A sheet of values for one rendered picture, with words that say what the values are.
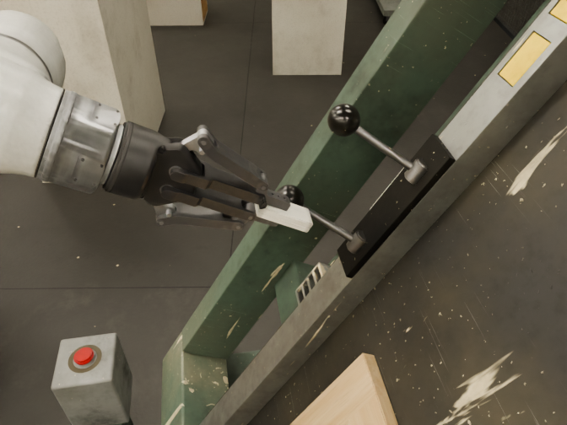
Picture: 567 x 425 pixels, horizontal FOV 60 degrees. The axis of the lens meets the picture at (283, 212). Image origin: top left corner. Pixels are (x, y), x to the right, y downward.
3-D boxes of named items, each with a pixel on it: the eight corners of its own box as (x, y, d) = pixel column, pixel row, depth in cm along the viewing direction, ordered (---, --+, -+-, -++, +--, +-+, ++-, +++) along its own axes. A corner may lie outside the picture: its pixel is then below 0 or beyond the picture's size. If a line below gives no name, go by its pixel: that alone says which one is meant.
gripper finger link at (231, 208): (164, 186, 51) (159, 196, 52) (257, 219, 56) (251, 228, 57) (164, 165, 54) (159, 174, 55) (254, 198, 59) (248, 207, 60)
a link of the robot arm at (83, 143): (54, 119, 42) (125, 143, 44) (72, 72, 48) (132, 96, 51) (29, 197, 46) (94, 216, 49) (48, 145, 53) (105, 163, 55)
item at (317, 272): (310, 295, 78) (294, 291, 77) (334, 266, 75) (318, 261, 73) (315, 315, 75) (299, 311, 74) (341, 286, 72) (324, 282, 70)
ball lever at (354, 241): (358, 249, 65) (272, 196, 64) (375, 228, 64) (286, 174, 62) (356, 265, 62) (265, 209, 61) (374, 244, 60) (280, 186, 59)
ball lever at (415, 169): (416, 183, 59) (324, 120, 59) (436, 158, 57) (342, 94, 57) (414, 195, 56) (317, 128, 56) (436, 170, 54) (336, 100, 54)
